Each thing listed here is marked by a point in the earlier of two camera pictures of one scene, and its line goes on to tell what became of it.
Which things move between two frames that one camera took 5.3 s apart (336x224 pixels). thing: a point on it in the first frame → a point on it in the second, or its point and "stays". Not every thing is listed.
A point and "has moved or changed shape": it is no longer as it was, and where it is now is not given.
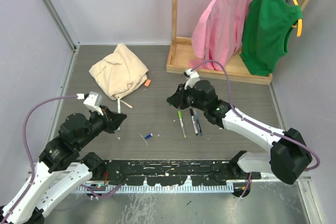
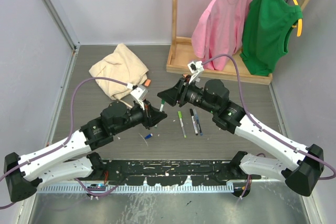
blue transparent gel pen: x=198 y=124 stays
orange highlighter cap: x=147 y=83 stays
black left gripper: x=113 y=119 → x=151 y=115
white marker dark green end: x=118 y=109 has moved or changed shape
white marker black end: x=193 y=121 stays
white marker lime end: x=180 y=116 stays
